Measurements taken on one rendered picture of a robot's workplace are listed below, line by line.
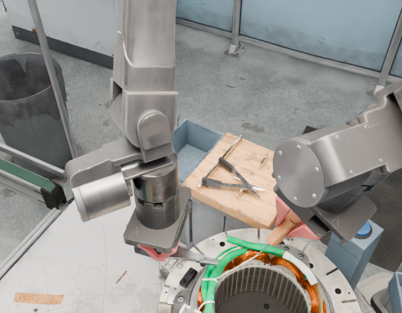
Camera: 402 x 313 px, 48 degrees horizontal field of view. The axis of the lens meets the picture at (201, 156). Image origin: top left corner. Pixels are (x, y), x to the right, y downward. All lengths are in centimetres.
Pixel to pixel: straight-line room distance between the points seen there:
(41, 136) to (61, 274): 116
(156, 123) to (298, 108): 240
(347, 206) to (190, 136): 69
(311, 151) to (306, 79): 276
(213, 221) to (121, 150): 50
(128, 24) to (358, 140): 25
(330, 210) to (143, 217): 24
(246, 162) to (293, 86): 206
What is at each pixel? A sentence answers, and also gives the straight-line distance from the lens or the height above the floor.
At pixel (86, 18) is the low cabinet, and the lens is 306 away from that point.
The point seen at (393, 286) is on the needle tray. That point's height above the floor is 105.
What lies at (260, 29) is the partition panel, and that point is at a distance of 314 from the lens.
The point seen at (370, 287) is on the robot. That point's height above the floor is 26.
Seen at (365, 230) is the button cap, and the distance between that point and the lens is 95.
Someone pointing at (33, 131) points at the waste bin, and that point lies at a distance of 223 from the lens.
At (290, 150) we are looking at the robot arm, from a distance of 37.
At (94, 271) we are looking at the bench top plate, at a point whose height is 78.
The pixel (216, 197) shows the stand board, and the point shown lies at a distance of 92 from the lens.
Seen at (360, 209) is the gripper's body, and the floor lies 140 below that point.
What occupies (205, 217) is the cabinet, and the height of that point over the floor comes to 98.
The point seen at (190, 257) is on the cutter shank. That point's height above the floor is 120.
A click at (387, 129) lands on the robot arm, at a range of 39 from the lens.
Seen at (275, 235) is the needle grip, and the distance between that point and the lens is 57.
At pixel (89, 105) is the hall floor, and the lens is 289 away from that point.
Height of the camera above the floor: 178
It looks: 46 degrees down
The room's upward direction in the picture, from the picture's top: straight up
